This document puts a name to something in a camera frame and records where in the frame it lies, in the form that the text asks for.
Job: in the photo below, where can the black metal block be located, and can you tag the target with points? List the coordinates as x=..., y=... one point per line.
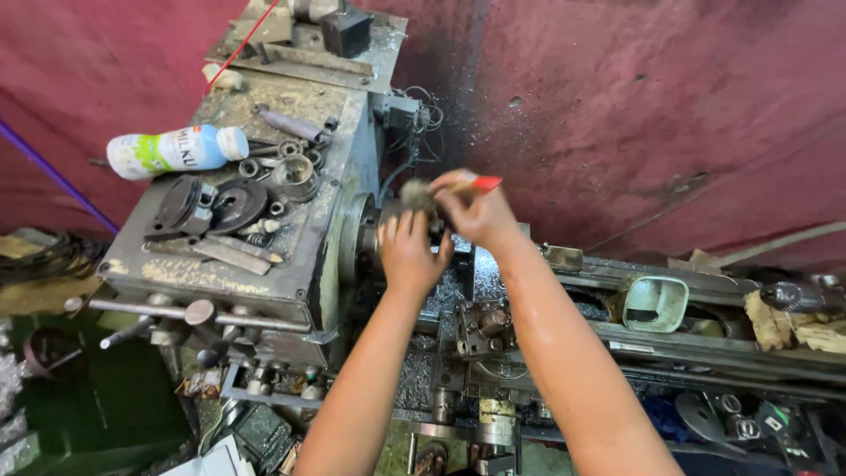
x=347, y=32

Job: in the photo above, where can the steel drill chuck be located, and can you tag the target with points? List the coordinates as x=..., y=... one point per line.
x=796, y=297

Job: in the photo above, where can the person's right fingers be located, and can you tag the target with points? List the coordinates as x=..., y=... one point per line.
x=456, y=198

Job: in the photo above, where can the long steel lever bar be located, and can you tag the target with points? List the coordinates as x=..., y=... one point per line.
x=198, y=314

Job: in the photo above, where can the heap of metal shavings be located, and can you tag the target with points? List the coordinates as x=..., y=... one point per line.
x=10, y=410

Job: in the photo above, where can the white plastic bottle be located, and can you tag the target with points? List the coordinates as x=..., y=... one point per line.
x=173, y=151

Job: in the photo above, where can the steel lathe tool post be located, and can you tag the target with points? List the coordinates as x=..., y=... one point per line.
x=484, y=327

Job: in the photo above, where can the dirty white cloth lump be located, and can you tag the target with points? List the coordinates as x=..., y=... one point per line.
x=223, y=76

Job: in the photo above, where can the green metal bin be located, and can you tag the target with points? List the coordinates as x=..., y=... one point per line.
x=99, y=410

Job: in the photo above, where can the person's right hand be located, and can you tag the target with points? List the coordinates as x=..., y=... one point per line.
x=481, y=217

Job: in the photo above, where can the wide flat metal file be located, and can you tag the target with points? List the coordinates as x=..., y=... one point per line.
x=228, y=254

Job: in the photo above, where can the black metal pulley disc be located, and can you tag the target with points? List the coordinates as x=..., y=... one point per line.
x=238, y=206

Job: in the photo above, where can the black round metal part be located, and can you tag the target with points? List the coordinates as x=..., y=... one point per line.
x=177, y=206

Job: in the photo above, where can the small metal spring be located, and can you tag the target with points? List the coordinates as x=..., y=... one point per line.
x=258, y=240

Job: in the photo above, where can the grey metal taper sleeve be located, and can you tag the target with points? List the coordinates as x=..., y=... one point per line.
x=291, y=124

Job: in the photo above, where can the white papers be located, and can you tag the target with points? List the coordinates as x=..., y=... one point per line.
x=215, y=459

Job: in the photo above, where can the beige crumpled rags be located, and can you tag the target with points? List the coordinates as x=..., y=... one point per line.
x=770, y=324

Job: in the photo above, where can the person's left hand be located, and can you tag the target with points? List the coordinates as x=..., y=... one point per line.
x=410, y=261

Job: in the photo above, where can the long pale metal bar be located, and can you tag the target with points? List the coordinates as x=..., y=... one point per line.
x=786, y=243

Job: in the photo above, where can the small white-tipped bolt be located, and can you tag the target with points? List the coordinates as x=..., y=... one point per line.
x=261, y=227

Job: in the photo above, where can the pale green plastic container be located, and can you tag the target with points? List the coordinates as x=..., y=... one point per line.
x=654, y=304

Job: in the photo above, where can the grey metal lathe machine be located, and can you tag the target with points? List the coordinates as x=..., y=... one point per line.
x=297, y=284

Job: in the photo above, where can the narrow flat metal file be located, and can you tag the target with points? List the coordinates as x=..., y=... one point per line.
x=254, y=250

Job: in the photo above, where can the steel lathe chuck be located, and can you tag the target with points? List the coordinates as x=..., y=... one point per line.
x=360, y=241

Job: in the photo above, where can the dark round metal bowl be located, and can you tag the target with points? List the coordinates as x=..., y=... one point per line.
x=51, y=350

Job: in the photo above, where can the person's sandalled foot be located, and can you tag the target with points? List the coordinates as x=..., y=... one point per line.
x=431, y=461

